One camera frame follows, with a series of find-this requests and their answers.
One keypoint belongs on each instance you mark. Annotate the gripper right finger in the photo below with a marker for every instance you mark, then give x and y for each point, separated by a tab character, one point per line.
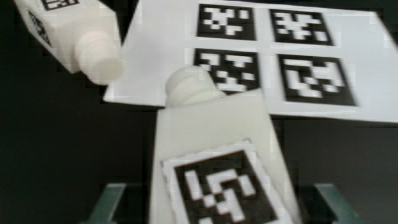
343	213

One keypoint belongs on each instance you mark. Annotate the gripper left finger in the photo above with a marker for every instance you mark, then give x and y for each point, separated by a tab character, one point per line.
105	208

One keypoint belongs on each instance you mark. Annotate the white stool leg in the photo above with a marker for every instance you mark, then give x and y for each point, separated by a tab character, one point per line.
73	26
220	182

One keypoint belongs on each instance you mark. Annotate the white marker sheet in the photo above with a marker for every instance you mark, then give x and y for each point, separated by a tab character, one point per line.
311	53

